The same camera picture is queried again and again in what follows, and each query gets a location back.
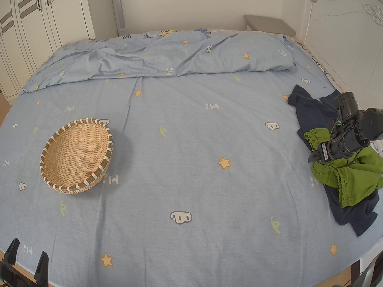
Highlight grey vertical pipe casing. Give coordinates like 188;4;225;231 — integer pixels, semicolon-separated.
109;0;125;36

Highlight dark blue garment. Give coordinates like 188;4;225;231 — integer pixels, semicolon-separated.
287;84;380;237

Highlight grey bedside table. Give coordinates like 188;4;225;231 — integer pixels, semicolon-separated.
243;14;297;36

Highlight bed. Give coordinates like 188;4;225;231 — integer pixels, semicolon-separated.
0;0;383;287

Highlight pale blue quilt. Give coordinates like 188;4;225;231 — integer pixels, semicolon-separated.
20;28;297;94

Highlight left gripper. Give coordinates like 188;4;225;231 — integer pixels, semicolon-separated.
0;237;49;287

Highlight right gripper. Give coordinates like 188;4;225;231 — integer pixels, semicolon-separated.
308;127;370;164

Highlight round woven basket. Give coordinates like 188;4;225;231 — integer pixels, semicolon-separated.
40;118;114;194

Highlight white wardrobe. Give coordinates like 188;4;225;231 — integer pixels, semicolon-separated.
0;0;96;99

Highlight green shorts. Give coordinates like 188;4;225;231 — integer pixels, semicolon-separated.
304;127;383;208

